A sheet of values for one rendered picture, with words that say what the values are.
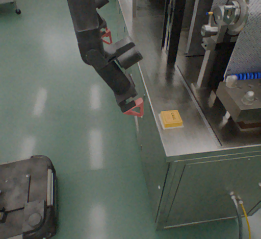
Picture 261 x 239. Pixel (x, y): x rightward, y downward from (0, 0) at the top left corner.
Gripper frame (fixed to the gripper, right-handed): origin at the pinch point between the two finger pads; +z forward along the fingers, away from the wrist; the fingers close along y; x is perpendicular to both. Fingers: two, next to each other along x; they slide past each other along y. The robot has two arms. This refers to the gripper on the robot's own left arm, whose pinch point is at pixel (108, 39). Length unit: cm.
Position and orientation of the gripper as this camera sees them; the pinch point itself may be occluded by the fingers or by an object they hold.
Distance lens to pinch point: 110.0
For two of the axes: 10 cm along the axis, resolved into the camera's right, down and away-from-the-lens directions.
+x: -8.4, 5.1, 1.8
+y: -2.5, -6.6, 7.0
